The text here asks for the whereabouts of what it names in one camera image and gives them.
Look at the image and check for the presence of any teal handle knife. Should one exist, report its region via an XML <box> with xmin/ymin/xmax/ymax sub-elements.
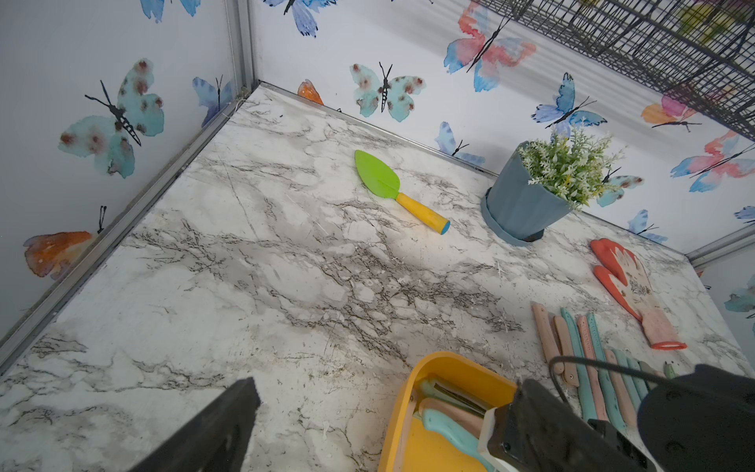
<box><xmin>626</xmin><ymin>356</ymin><xmax>650</xmax><ymax>399</ymax></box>

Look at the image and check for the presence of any black wire wall basket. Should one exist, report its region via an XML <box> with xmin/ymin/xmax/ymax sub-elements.
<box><xmin>483</xmin><ymin>0</ymin><xmax>754</xmax><ymax>139</ymax></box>

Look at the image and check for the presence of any pink ceramic knife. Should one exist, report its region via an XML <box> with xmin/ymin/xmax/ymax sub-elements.
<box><xmin>575</xmin><ymin>313</ymin><xmax>610</xmax><ymax>421</ymax></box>

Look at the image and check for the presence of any pink folding knife long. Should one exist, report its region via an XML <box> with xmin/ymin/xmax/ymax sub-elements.
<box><xmin>610</xmin><ymin>371</ymin><xmax>637</xmax><ymax>429</ymax></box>

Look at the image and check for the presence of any green yellow toy trowel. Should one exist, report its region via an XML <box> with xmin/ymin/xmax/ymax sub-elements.
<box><xmin>354</xmin><ymin>149</ymin><xmax>450</xmax><ymax>235</ymax></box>

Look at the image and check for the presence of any potted green plant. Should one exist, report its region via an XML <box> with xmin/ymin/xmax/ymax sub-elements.
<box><xmin>480</xmin><ymin>129</ymin><xmax>622</xmax><ymax>246</ymax></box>

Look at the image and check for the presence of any green ceramic knife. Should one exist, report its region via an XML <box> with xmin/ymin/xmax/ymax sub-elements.
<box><xmin>663</xmin><ymin>362</ymin><xmax>678</xmax><ymax>380</ymax></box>

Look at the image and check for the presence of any pink folding fruit knife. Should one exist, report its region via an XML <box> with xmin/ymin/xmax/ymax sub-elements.
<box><xmin>531</xmin><ymin>301</ymin><xmax>562</xmax><ymax>363</ymax></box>

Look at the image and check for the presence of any yellow storage box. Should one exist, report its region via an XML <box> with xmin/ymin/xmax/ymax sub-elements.
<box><xmin>379</xmin><ymin>352</ymin><xmax>517</xmax><ymax>471</ymax></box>

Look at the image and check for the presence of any red white garden glove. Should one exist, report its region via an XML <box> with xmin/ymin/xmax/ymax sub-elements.
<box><xmin>589</xmin><ymin>238</ymin><xmax>687</xmax><ymax>351</ymax></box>

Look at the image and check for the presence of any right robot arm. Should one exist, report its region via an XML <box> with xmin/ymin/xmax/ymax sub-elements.
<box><xmin>548</xmin><ymin>356</ymin><xmax>754</xmax><ymax>471</ymax></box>

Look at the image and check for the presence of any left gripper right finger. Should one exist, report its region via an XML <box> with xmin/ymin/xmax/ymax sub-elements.
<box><xmin>489</xmin><ymin>380</ymin><xmax>643</xmax><ymax>471</ymax></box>

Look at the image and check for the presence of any teal folding knife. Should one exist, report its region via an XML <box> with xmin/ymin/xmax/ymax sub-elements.
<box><xmin>612</xmin><ymin>347</ymin><xmax>644</xmax><ymax>408</ymax></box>

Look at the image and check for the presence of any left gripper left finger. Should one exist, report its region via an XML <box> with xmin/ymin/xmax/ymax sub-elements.
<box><xmin>132</xmin><ymin>378</ymin><xmax>261</xmax><ymax>472</ymax></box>

